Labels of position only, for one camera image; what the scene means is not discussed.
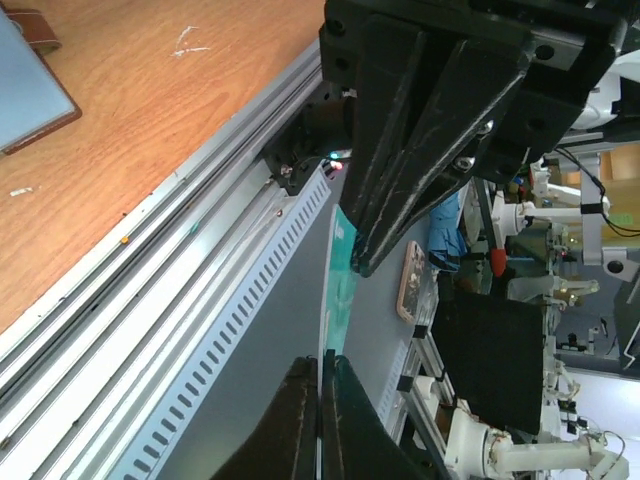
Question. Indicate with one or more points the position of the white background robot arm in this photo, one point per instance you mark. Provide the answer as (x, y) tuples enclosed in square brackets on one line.
[(474, 449)]

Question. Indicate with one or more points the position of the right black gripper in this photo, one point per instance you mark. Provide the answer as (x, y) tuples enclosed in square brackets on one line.
[(501, 81)]

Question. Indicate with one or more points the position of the pink cased smartphone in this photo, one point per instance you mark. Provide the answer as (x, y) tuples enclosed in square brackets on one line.
[(410, 289)]

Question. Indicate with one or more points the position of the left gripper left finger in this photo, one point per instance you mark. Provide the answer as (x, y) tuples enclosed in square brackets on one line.
[(283, 444)]

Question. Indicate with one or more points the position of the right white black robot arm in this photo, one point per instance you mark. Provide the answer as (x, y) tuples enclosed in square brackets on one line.
[(607, 85)]

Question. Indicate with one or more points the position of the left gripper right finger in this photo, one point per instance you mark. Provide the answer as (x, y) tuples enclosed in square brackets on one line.
[(354, 442)]

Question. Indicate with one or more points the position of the grey slotted cable duct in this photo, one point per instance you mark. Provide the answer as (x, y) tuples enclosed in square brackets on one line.
[(163, 429)]

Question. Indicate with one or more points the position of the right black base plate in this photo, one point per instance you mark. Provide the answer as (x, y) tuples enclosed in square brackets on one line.
[(314, 132)]

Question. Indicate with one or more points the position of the blue folded cloth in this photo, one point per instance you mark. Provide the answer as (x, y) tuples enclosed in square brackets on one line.
[(446, 244)]

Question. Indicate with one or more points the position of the black flat panel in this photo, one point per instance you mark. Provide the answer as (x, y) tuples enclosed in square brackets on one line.
[(492, 351)]

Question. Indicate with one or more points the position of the right controller board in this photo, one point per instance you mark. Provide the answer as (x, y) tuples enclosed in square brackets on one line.
[(335, 161)]

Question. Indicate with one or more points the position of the brown leather card holder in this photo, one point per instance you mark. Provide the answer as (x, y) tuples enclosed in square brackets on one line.
[(34, 103)]

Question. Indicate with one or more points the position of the aluminium front rail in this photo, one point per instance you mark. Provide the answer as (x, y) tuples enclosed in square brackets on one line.
[(85, 366)]

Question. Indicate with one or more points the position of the teal VIP card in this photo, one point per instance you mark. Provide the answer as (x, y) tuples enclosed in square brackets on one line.
[(339, 283)]

